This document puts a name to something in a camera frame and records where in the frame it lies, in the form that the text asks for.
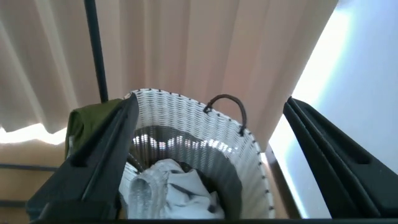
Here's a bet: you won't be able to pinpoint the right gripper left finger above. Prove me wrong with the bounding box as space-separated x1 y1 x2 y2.
26 92 140 222

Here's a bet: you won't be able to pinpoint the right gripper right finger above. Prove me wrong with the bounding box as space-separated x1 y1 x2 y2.
282 96 398 219

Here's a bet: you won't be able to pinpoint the pale grey shorts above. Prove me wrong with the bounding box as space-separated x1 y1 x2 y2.
119 158 225 220

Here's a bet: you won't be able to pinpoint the white laundry basket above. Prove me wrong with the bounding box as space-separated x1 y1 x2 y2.
119 88 276 220

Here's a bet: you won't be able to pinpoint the black clothes rack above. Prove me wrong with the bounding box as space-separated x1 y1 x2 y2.
0 0 109 208

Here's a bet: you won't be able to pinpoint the green garment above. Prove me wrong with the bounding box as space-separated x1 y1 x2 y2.
64 98 124 159

